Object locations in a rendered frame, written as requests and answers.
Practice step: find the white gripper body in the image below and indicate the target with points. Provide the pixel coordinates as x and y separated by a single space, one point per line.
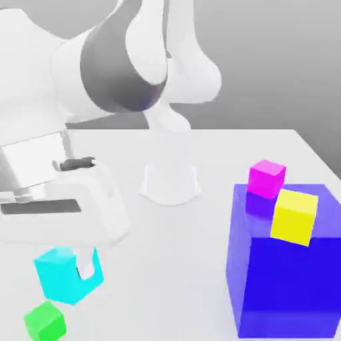
80 221

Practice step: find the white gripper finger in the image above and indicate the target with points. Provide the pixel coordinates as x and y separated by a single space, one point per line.
85 263

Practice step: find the small cyan cube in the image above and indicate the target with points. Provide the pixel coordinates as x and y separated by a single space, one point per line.
64 279

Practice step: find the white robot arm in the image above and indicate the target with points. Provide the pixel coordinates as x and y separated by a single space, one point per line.
112 72

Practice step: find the small green cube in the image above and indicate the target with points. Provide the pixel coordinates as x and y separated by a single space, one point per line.
45 322

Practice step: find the small magenta cube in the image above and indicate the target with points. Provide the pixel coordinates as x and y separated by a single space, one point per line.
265 181

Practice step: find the small yellow cube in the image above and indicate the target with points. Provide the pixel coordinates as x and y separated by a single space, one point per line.
293 217

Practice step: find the large blue box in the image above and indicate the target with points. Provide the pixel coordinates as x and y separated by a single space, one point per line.
287 282

